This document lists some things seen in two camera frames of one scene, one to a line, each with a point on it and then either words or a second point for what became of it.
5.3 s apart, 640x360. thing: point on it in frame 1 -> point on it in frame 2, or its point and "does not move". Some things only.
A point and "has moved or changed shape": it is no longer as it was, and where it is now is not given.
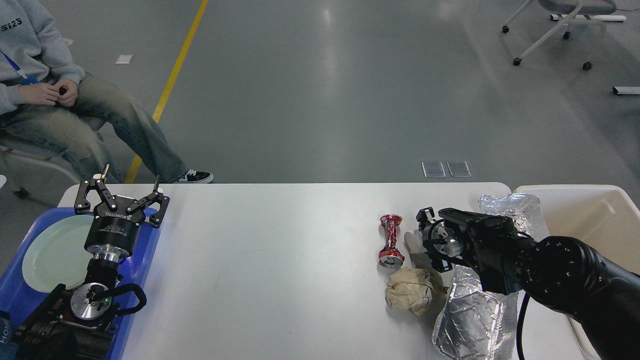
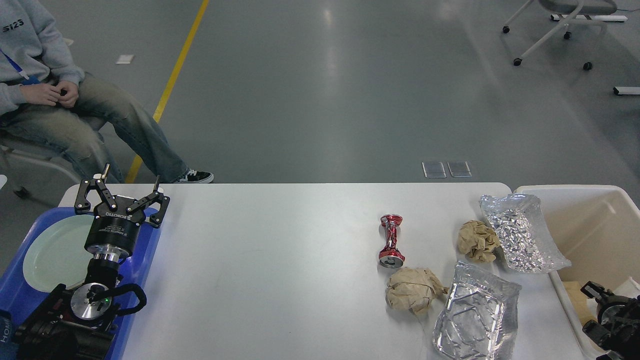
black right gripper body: [446, 236] -> [620, 316]
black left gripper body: [111, 234] does not move
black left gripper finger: [155, 221] does not move
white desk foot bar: [556, 17] does not move
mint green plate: [58, 256] does not move
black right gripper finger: [425, 216] -> [596, 291]
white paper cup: [415, 244] has moved or changed shape
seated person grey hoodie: [46, 97] does not move
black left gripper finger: [82, 203] does not move
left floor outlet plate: [433, 169] does not move
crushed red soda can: [391, 256] does not move
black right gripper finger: [441, 263] -> [599, 334]
